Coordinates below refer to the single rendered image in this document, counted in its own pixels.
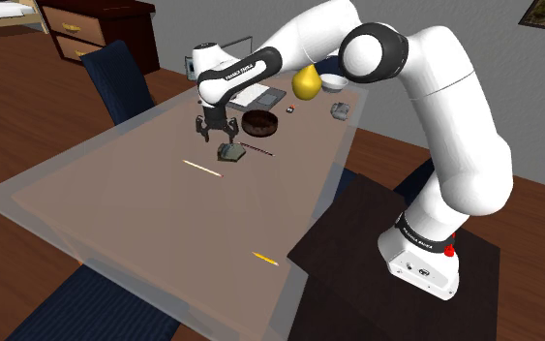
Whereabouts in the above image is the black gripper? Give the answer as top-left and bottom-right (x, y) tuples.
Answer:
(195, 105), (239, 144)

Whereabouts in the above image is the grey-green angular object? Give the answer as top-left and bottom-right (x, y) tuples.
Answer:
(216, 142), (248, 163)

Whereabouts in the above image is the pale cream pencil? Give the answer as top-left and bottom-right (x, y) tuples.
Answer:
(182, 159), (225, 179)

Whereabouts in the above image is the dark brown round bowl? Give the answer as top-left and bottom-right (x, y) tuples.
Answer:
(240, 109), (280, 140)

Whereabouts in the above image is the dark red pencil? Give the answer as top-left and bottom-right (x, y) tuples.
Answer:
(238, 141), (277, 158)

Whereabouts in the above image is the grey laptop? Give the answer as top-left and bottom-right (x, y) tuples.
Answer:
(217, 36), (288, 113)

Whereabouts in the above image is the small grey upright rectangular object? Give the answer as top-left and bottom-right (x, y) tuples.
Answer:
(184, 55), (198, 82)

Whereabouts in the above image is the yellow pear-shaped vase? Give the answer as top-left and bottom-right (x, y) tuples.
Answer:
(291, 65), (323, 102)

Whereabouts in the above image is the dark blue chair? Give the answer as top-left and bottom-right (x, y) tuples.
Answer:
(80, 39), (157, 127)
(333, 157), (437, 207)
(5, 263), (182, 341)

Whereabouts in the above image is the glass top table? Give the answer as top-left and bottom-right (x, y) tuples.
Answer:
(0, 70), (370, 341)

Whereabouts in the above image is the grey lumpy object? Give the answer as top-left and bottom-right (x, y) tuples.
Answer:
(330, 102), (351, 122)

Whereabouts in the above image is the white bowl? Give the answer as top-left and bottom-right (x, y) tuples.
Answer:
(320, 73), (349, 94)

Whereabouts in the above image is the yellow pencil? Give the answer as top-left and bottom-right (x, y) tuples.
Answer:
(251, 251), (281, 267)

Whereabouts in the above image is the dark wooden chest of drawers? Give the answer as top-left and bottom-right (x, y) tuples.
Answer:
(36, 0), (162, 76)

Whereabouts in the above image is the dark robot stand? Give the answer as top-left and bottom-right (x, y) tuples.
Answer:
(287, 173), (502, 341)

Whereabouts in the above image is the bed with pale frame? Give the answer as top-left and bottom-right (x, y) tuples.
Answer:
(0, 0), (50, 35)

